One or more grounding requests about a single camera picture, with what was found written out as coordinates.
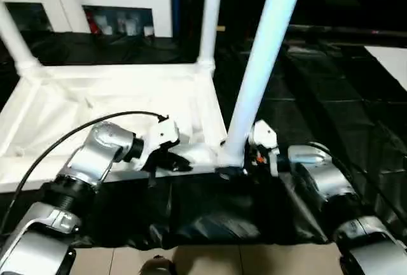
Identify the white plastic table leg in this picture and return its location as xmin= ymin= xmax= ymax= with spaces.
xmin=218 ymin=0 xmax=309 ymax=168
xmin=196 ymin=0 xmax=225 ymax=69
xmin=0 ymin=0 xmax=45 ymax=77

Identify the black mat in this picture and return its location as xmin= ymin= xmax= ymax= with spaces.
xmin=0 ymin=29 xmax=407 ymax=250

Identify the red packet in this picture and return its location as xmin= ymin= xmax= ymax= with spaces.
xmin=86 ymin=13 xmax=98 ymax=34

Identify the long black bar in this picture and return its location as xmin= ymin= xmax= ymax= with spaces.
xmin=287 ymin=24 xmax=407 ymax=39

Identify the white flat board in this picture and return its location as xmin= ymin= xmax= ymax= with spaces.
xmin=363 ymin=45 xmax=407 ymax=94

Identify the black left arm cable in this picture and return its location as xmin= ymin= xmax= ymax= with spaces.
xmin=0 ymin=111 xmax=170 ymax=235

